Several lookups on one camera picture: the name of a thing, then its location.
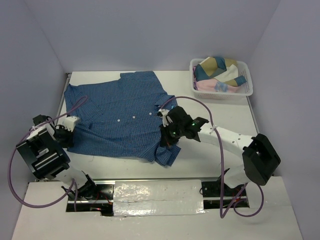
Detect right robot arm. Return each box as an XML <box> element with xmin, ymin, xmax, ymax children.
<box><xmin>157</xmin><ymin>106</ymin><xmax>281</xmax><ymax>196</ymax></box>

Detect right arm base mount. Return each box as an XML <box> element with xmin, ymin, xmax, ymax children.
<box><xmin>199</xmin><ymin>177</ymin><xmax>249</xmax><ymax>210</ymax></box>

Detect blue checked long sleeve shirt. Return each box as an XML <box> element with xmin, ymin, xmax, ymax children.
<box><xmin>64</xmin><ymin>71</ymin><xmax>181</xmax><ymax>166</ymax></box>

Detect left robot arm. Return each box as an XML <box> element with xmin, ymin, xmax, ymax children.
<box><xmin>16</xmin><ymin>115</ymin><xmax>98</xmax><ymax>200</ymax></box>

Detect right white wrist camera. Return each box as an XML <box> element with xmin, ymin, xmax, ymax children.
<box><xmin>157</xmin><ymin>108</ymin><xmax>173</xmax><ymax>127</ymax></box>

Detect teal tan patterned shirt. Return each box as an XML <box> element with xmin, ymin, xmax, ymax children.
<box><xmin>193</xmin><ymin>57</ymin><xmax>247</xmax><ymax>87</ymax></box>

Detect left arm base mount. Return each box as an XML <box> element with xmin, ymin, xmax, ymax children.
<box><xmin>66</xmin><ymin>182</ymin><xmax>115</xmax><ymax>217</ymax></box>

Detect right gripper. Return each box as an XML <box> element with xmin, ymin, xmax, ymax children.
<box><xmin>160</xmin><ymin>120</ymin><xmax>185</xmax><ymax>146</ymax></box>

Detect purple cable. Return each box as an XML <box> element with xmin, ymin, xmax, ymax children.
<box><xmin>159</xmin><ymin>95</ymin><xmax>265</xmax><ymax>219</ymax></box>
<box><xmin>8</xmin><ymin>95</ymin><xmax>89</xmax><ymax>211</ymax></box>

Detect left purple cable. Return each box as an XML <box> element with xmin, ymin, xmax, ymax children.
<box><xmin>8</xmin><ymin>95</ymin><xmax>89</xmax><ymax>211</ymax></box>

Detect white plastic laundry basket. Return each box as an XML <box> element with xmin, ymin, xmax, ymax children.
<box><xmin>189</xmin><ymin>57</ymin><xmax>254</xmax><ymax>100</ymax></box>

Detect pink shirt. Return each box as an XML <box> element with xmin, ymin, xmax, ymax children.
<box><xmin>193</xmin><ymin>64</ymin><xmax>247</xmax><ymax>93</ymax></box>

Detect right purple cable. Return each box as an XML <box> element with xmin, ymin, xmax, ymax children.
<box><xmin>159</xmin><ymin>95</ymin><xmax>265</xmax><ymax>219</ymax></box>

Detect silver foil tape panel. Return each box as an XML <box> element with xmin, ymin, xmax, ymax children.
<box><xmin>112</xmin><ymin>179</ymin><xmax>205</xmax><ymax>217</ymax></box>

